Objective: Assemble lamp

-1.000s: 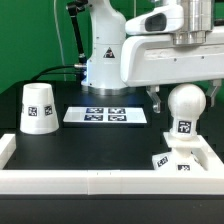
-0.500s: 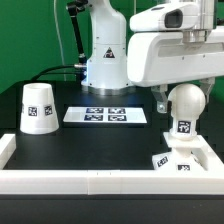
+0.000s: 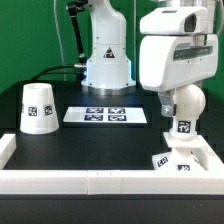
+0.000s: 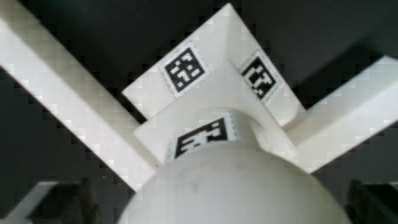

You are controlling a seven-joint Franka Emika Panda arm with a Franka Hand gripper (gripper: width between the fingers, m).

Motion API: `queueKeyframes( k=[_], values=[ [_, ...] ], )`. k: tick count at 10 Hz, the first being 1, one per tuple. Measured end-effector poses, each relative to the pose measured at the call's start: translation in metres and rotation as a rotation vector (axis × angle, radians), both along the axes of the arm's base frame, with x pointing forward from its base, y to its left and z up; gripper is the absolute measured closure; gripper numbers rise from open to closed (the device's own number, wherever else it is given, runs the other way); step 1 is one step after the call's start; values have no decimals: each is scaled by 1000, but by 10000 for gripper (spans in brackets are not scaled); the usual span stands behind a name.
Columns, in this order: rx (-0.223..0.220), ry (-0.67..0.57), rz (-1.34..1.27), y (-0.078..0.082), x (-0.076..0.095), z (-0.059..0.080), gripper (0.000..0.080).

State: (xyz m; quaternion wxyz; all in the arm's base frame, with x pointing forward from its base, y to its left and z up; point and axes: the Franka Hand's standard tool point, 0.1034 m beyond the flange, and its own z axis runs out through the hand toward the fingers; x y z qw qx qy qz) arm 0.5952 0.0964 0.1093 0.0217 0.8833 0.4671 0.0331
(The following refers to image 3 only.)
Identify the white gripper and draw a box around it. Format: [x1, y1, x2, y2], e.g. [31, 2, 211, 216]
[139, 35, 218, 117]

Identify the white lamp bulb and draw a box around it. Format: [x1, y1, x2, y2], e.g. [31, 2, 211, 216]
[170, 84, 205, 140]

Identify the white lamp base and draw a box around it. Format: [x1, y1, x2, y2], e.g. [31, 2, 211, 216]
[152, 132, 205, 173]

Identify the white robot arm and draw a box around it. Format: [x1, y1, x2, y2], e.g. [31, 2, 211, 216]
[82, 0, 218, 117]

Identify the white lamp shade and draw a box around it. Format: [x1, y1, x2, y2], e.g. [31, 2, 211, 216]
[20, 83, 59, 135]

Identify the white marker tag sheet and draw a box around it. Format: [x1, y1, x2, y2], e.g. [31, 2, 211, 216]
[63, 107, 147, 124]

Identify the white U-shaped border fence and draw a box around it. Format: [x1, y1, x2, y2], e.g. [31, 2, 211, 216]
[0, 134, 224, 195]

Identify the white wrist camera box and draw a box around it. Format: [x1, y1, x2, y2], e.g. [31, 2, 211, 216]
[140, 6, 208, 35]

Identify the black cable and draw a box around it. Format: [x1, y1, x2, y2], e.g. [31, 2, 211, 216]
[29, 64, 88, 83]

